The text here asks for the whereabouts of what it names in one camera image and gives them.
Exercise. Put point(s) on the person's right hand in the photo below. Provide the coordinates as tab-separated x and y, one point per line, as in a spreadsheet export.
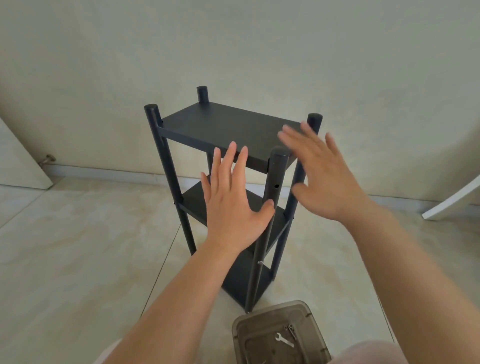
330	187

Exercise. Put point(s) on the person's left hand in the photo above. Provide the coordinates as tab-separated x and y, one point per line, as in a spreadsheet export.
228	213

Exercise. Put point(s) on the person's right middle finger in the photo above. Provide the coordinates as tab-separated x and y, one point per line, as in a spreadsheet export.
302	141

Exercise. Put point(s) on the person's left thumb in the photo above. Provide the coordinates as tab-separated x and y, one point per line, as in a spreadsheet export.
262	212

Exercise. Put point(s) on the person's right little finger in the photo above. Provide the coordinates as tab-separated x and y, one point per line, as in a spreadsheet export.
334	148

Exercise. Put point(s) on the person's left little finger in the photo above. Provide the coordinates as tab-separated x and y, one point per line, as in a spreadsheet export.
206	187

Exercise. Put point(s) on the person's right thumb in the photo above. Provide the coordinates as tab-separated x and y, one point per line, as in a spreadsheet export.
302	195

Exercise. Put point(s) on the person's left middle finger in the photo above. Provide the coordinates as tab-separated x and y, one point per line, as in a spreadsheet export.
228	165

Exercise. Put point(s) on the person's left forearm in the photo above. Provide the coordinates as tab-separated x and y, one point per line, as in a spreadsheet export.
180	303

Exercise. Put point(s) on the person's right forearm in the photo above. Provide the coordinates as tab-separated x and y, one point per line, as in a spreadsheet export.
412	285

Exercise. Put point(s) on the black three-tier shelf rack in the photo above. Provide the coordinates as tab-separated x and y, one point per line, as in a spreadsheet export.
225	123

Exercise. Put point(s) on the grey baseboard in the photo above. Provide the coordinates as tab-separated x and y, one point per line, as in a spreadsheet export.
112	173

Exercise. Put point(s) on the clear grey plastic box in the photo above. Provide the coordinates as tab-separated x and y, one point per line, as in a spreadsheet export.
262	330

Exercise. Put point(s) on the bunch of silver screws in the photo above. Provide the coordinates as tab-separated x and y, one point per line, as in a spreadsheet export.
291	331

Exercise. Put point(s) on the small silver wrench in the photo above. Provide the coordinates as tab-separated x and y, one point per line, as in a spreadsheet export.
284	340

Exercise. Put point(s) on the white board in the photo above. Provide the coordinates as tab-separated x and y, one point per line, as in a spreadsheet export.
453	200

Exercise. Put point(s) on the metal door stopper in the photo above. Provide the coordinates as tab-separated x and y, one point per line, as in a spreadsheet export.
47	159

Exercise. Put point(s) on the white door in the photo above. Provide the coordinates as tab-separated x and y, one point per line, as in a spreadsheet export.
18	161

